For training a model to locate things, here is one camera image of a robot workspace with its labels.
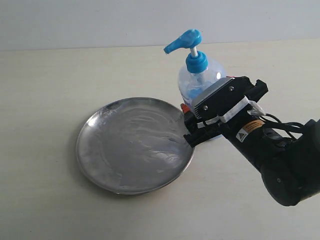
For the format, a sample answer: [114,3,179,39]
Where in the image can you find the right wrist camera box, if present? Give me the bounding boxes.
[191,76,254,121]

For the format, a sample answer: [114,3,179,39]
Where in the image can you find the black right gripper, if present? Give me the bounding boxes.
[180,79,268,135]

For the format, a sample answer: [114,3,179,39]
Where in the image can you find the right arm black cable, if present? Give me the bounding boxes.
[259,113,308,141]

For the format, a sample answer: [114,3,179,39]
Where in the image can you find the round stainless steel plate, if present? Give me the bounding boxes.
[75,97,194,195]

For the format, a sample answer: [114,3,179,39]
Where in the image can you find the blue soap pump bottle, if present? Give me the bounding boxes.
[163,28,229,141]

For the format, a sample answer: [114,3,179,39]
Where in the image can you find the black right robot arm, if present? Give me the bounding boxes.
[181,76,320,207]

